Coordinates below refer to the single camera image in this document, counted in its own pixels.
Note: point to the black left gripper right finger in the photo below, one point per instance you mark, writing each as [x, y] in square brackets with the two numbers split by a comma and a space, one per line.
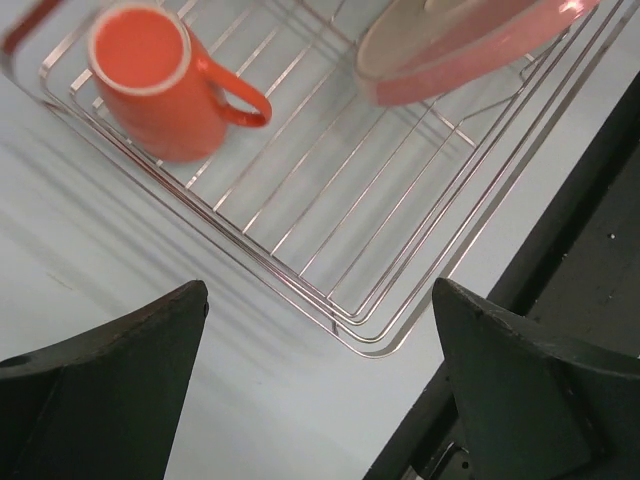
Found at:
[533, 403]

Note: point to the pink beige leaf plate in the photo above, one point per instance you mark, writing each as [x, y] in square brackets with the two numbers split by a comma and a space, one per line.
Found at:
[416, 50]

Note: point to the metal wire dish rack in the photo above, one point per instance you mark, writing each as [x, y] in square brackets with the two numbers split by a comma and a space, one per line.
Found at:
[344, 210]

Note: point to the orange mug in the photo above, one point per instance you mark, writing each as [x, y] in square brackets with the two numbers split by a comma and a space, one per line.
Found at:
[162, 87]

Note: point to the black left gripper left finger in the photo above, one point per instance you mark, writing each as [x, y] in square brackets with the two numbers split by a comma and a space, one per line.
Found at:
[104, 404]

